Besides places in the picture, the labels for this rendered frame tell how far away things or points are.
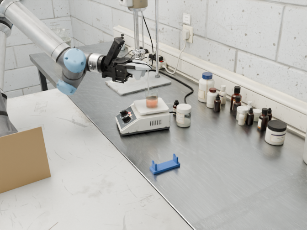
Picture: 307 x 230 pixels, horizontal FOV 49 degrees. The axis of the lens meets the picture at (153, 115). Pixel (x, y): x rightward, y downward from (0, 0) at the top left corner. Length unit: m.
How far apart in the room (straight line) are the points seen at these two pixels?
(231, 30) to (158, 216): 0.96
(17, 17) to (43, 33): 0.11
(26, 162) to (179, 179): 0.47
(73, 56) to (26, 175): 0.42
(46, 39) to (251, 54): 0.85
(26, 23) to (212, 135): 0.79
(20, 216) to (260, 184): 0.70
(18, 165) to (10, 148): 0.06
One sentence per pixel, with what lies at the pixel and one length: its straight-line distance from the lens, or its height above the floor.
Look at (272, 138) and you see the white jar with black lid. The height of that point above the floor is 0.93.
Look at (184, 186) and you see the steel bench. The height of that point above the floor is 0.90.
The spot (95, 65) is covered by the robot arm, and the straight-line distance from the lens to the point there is 1.33.
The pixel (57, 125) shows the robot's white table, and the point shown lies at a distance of 1.43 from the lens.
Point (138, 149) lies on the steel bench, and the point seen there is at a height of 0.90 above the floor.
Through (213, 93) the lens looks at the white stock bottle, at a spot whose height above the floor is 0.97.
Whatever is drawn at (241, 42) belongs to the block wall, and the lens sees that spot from 1.57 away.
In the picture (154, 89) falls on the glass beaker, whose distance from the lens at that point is 1.31.
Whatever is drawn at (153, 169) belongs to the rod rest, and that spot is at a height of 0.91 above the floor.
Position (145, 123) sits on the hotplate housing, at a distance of 1.29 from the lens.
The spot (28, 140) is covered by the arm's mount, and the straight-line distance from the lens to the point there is 1.05.
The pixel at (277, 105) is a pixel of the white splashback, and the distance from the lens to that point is 1.43.
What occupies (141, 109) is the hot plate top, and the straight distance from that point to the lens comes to 1.30.
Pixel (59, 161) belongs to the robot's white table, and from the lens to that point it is 1.20.
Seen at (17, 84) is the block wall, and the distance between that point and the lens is 3.74.
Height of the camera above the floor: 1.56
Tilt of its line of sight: 27 degrees down
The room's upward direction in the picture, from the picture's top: 1 degrees counter-clockwise
